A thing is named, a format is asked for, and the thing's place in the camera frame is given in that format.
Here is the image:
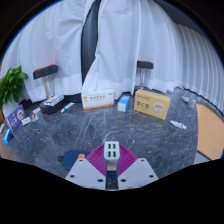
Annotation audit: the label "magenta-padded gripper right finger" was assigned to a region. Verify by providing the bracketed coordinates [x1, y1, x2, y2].
[116, 144, 159, 190]

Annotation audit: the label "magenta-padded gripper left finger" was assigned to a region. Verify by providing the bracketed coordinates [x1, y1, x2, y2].
[65, 144, 108, 190]

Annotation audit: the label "blue power strip orange sockets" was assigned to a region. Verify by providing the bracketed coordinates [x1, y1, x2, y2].
[57, 149, 118, 183]

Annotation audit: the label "white blue pen-shaped tube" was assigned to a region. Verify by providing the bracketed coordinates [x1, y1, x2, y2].
[60, 102, 75, 114]

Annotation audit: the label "yellow cardboard box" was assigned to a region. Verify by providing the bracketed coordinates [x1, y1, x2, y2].
[133, 88, 171, 121]

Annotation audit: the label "small blue white box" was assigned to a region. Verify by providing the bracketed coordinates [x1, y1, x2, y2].
[117, 94, 132, 113]

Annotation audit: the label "small clear box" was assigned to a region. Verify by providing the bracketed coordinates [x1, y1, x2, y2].
[31, 106, 42, 122]

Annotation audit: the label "small white packet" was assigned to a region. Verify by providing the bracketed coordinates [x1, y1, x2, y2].
[21, 116, 32, 126]

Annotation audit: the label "white box orange stripe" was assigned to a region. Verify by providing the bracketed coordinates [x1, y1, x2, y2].
[81, 88, 116, 110]

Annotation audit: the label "flat white blue box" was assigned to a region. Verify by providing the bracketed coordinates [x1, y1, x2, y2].
[43, 94, 65, 107]

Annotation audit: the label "small bright blue box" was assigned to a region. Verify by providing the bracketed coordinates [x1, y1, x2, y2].
[3, 128, 15, 147]

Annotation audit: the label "orange board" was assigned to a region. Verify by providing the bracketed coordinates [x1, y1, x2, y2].
[195, 102, 224, 161]

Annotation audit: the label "purple printed box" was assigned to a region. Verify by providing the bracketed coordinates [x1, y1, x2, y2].
[6, 104, 27, 133]

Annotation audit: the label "small purple cup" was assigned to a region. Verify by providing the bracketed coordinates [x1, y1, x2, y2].
[187, 99, 197, 110]

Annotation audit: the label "black stool red-edged seat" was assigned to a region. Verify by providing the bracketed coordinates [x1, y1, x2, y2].
[32, 63, 83, 116]
[136, 60, 155, 90]

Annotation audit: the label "green potted plant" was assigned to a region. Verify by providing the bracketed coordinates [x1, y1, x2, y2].
[0, 65, 29, 112]

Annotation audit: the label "white curtain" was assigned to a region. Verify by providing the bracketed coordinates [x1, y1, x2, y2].
[81, 0, 224, 114]
[0, 0, 98, 103]

